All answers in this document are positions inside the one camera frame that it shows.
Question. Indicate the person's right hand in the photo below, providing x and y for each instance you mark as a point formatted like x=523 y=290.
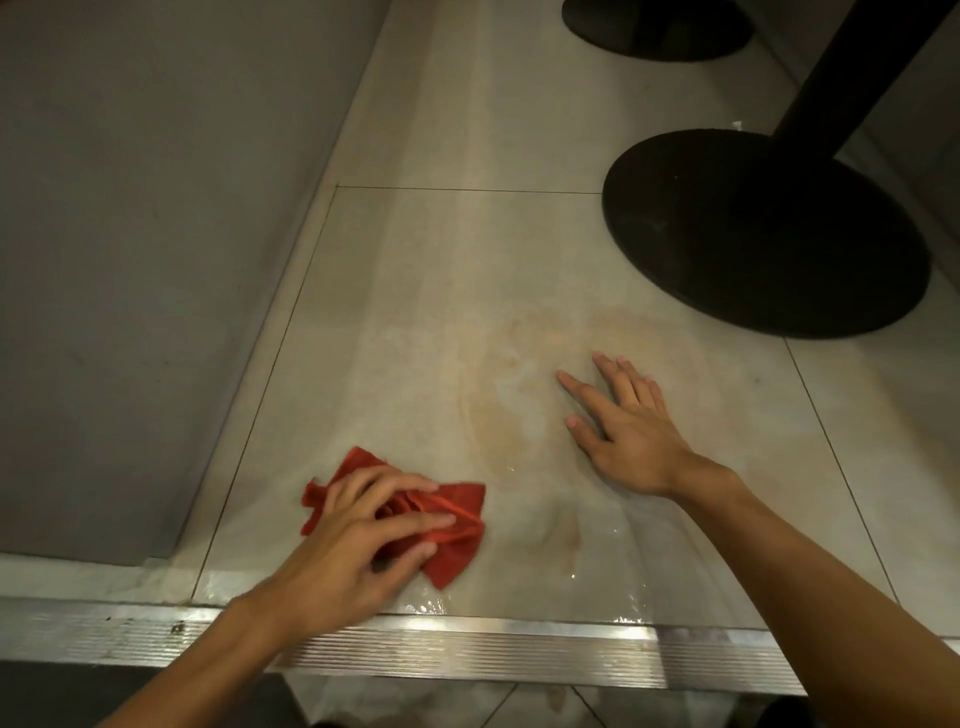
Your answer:
x=637 y=442

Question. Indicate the beige tiled floor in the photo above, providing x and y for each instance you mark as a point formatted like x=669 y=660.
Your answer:
x=487 y=300

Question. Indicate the person's left hand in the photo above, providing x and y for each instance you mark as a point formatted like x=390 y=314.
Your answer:
x=337 y=562

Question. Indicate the grey bench base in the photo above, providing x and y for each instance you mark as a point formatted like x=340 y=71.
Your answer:
x=150 y=262
x=900 y=97

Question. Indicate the red cloth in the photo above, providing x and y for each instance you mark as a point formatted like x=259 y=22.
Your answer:
x=457 y=540

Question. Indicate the person's right forearm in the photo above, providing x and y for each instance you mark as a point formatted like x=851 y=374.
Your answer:
x=825 y=600

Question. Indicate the black round table base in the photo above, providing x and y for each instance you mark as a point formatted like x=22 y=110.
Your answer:
x=750 y=240
x=660 y=30

